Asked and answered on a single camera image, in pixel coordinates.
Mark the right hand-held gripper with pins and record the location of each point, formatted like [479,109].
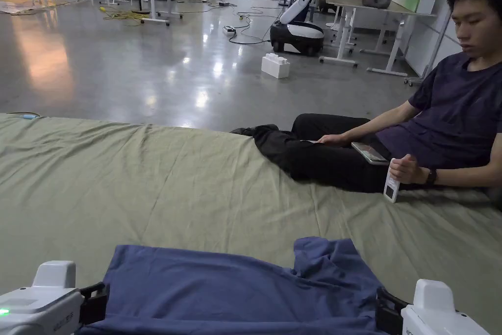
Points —
[431,311]

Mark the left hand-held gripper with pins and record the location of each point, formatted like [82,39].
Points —
[37,307]

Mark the dark blue shirt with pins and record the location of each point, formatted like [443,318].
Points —
[235,292]

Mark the bed with pale green sheet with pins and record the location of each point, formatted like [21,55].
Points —
[137,182]

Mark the white foam block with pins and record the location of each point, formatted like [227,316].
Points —
[275,65]

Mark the white desk with metal bowl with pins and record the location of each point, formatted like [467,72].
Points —
[372,17]

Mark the white wheeled humanoid robot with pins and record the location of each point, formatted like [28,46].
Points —
[302,29]

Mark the white power strip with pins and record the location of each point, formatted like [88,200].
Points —
[229,29]

